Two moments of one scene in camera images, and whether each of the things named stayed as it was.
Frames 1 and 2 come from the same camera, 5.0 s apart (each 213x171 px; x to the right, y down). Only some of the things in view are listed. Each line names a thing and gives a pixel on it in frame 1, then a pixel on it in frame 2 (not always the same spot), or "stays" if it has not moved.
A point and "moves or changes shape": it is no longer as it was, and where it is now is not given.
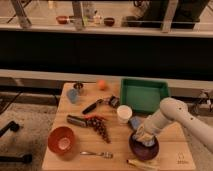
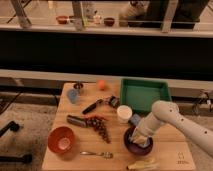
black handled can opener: (79, 121) stays
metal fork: (105, 155) stays
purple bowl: (142, 151) moves or changes shape
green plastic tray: (143, 95) stays
